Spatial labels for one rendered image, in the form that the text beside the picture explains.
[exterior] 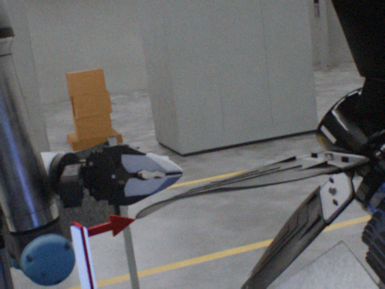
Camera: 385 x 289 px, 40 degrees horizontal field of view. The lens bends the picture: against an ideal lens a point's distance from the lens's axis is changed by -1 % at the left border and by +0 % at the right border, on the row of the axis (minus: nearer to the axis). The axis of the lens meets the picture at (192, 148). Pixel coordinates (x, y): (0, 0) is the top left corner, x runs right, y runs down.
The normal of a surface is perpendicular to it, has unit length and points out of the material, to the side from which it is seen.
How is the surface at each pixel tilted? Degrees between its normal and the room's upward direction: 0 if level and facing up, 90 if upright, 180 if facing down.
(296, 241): 49
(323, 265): 55
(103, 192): 84
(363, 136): 63
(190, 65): 90
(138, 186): 84
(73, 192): 88
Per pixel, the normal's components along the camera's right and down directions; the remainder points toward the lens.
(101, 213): 0.89, -0.03
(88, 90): 0.33, 0.13
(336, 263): -0.40, -0.37
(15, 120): 0.70, 0.01
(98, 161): -0.39, 0.11
